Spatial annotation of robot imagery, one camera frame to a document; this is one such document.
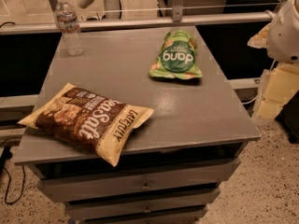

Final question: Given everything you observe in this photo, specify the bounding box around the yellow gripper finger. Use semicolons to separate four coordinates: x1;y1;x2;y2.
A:
252;63;299;120
248;24;270;49

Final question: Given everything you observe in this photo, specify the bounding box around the clear plastic water bottle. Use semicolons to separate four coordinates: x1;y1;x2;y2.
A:
55;0;84;56

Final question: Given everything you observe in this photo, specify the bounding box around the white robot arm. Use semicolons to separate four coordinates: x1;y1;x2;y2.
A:
248;0;299;120

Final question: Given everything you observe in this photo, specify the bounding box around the green rice chip bag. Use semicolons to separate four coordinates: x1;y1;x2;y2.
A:
149;30;203;80

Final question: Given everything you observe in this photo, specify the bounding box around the brown sea salt chip bag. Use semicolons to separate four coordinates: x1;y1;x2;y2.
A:
19;83;153;166

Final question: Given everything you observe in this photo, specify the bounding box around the grey drawer cabinet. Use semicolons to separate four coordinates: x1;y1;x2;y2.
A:
13;25;262;224

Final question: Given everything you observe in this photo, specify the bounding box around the middle grey drawer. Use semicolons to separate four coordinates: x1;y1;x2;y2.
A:
66;188;220;220

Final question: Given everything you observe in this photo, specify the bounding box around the grey drawer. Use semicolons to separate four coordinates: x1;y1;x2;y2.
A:
66;188;220;220
78;205;209;224
37;158;240;203

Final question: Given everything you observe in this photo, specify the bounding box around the bottom grey drawer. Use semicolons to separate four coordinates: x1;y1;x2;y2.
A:
78;205;209;224

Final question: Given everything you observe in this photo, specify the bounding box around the top grey drawer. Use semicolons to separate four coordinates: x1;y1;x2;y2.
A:
37;158;240;203

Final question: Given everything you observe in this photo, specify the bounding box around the white cable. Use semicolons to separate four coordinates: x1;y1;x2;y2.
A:
241;59;278;106

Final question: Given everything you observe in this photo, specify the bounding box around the grey metal rail frame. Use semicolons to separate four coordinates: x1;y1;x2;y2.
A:
0;0;271;34

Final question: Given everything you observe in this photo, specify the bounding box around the black cable on floor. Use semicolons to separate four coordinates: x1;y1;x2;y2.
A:
0;137;26;205

